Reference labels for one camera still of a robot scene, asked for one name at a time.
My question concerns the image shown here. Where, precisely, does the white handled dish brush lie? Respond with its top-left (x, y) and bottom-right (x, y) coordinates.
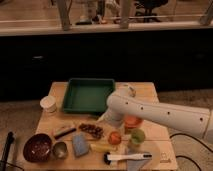
top-left (103, 152), bottom-right (152, 164)

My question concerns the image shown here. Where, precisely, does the white paper cup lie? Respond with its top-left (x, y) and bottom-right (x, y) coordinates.
top-left (40, 96), bottom-right (57, 113)

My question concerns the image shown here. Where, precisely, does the green plastic tray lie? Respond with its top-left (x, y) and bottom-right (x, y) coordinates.
top-left (61, 78), bottom-right (115, 116)

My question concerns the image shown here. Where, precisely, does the grey cloth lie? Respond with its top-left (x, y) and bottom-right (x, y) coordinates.
top-left (125, 148), bottom-right (152, 171)

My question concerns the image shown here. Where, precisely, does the black office chair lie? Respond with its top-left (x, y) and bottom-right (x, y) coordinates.
top-left (134, 0), bottom-right (168, 23)

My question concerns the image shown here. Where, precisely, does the dark red bowl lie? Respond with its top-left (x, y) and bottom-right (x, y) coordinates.
top-left (23, 133), bottom-right (52, 163)

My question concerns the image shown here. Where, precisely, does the yellow banana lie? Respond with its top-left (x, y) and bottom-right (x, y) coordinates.
top-left (90, 143), bottom-right (117, 152)

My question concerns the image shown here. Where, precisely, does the black pole stand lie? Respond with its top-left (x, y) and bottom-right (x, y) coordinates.
top-left (0, 132), bottom-right (14, 171)

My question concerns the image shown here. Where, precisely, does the bunch of dark grapes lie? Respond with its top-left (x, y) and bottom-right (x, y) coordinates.
top-left (79, 123), bottom-right (103, 139)

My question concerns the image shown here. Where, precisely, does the blue sponge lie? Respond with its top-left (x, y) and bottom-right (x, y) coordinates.
top-left (72, 134), bottom-right (89, 157)

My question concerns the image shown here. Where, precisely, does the black cable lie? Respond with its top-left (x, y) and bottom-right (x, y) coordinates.
top-left (169, 132), bottom-right (213, 171)

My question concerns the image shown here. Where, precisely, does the orange bowl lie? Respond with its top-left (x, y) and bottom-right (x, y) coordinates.
top-left (124, 115), bottom-right (143, 129)

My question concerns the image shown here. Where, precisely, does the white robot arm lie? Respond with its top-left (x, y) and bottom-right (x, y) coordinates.
top-left (98, 84), bottom-right (213, 144)

